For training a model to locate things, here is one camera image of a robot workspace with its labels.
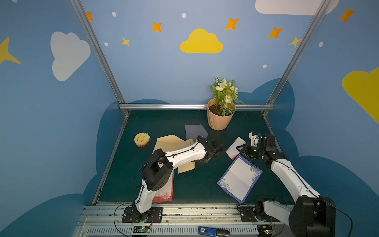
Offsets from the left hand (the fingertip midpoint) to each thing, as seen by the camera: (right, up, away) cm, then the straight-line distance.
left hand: (200, 157), depth 88 cm
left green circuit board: (-30, -31, -17) cm, 46 cm away
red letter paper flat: (-20, -18, -7) cm, 28 cm away
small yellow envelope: (-10, -7, +2) cm, 13 cm away
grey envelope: (-4, +15, +21) cm, 26 cm away
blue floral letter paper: (+23, -12, -2) cm, 26 cm away
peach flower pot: (+16, +28, +17) cm, 36 cm away
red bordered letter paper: (+20, +3, 0) cm, 20 cm away
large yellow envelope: (-19, +7, +14) cm, 25 cm away
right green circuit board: (+31, -32, -17) cm, 47 cm away
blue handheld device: (+3, -30, -20) cm, 36 cm away
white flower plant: (+17, +39, +5) cm, 43 cm away
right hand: (+23, +7, -3) cm, 24 cm away
